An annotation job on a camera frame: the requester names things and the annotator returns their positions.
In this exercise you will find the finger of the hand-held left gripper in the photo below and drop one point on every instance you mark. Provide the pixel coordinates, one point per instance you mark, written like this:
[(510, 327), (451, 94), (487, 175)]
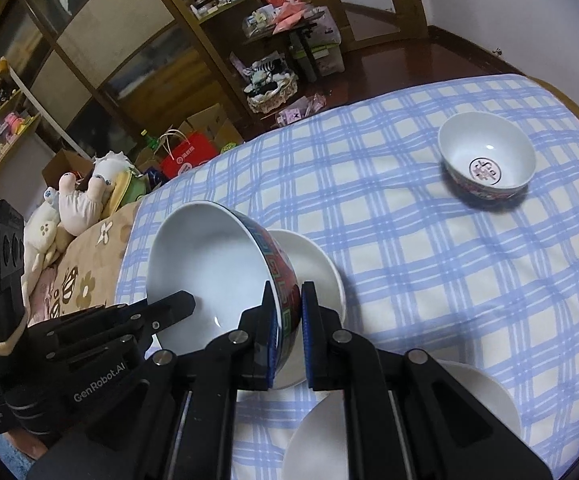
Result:
[(174, 305), (119, 350)]

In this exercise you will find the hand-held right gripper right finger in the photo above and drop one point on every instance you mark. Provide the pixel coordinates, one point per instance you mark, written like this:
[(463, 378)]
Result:
[(308, 345)]

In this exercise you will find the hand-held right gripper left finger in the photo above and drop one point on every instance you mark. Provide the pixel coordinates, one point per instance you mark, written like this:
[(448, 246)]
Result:
[(272, 345)]

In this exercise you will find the red bowl plain inside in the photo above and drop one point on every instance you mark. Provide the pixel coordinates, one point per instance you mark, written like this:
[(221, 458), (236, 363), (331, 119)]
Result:
[(204, 260)]

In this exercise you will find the white bowl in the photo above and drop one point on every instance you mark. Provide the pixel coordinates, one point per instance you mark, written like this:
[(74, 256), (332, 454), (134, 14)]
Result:
[(314, 270)]

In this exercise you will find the large cherry plate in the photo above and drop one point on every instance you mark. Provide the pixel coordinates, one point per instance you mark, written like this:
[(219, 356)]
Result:
[(504, 405)]

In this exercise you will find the red bowl with seal mark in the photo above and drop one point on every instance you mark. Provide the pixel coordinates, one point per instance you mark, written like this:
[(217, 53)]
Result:
[(489, 140)]

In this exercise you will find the pink plush toy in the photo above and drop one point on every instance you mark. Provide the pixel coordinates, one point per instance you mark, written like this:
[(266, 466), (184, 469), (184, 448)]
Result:
[(84, 205)]

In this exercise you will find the open cardboard box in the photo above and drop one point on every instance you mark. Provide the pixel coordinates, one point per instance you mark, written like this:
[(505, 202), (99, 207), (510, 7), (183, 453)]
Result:
[(66, 167)]

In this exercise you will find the green plush toy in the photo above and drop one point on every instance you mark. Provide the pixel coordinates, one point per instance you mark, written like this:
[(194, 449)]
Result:
[(129, 190)]

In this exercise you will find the blue plaid cloth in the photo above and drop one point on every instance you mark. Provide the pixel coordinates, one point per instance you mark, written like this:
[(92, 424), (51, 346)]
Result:
[(409, 270)]

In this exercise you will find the red paper bag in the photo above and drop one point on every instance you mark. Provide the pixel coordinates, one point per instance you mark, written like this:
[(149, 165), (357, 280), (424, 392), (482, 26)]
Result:
[(189, 157)]

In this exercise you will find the white-haired doll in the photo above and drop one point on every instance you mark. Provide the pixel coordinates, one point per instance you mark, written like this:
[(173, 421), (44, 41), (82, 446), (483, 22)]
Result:
[(111, 165)]

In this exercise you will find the green bottle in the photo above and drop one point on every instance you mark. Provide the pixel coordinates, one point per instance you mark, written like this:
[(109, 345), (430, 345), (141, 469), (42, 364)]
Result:
[(146, 139)]

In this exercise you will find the closed cardboard box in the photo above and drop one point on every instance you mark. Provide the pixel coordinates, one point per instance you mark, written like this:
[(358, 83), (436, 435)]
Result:
[(214, 125)]

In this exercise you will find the pink patterned packet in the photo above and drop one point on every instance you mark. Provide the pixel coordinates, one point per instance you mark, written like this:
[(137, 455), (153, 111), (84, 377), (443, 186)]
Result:
[(294, 112)]

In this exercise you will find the wicker basket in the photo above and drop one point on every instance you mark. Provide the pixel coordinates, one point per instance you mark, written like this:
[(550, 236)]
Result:
[(272, 95)]

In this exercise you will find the wooden wardrobe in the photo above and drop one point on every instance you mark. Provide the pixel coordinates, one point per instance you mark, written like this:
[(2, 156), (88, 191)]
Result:
[(94, 35)]

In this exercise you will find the wooden corner shelf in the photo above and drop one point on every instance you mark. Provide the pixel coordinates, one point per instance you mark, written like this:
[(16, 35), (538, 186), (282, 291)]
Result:
[(204, 35)]

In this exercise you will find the small side table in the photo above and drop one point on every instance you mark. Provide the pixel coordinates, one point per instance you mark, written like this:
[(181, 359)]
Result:
[(309, 55)]

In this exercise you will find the clear plastic storage box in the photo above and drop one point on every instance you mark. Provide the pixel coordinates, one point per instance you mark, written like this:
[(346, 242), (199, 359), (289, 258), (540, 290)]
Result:
[(327, 55)]

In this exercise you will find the pink plastic bag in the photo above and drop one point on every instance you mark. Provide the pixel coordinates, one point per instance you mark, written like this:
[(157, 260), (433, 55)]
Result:
[(289, 16)]

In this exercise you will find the wooden door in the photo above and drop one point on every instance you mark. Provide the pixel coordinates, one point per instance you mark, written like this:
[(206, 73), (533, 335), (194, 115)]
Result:
[(399, 5)]

